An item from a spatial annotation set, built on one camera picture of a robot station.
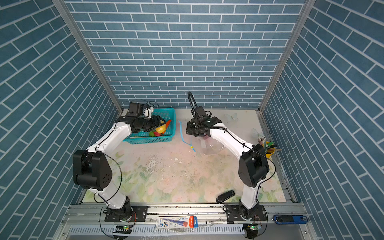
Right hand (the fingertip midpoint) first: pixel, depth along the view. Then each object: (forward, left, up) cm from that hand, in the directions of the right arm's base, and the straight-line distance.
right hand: (186, 128), depth 86 cm
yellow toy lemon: (-2, +14, +1) cm, 14 cm away
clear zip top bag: (-1, -11, -16) cm, 19 cm away
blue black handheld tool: (-38, -53, -15) cm, 67 cm away
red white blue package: (-44, 0, -17) cm, 47 cm away
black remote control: (-32, -22, -15) cm, 41 cm away
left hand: (+3, +14, +1) cm, 15 cm away
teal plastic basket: (-2, +28, -9) cm, 29 cm away
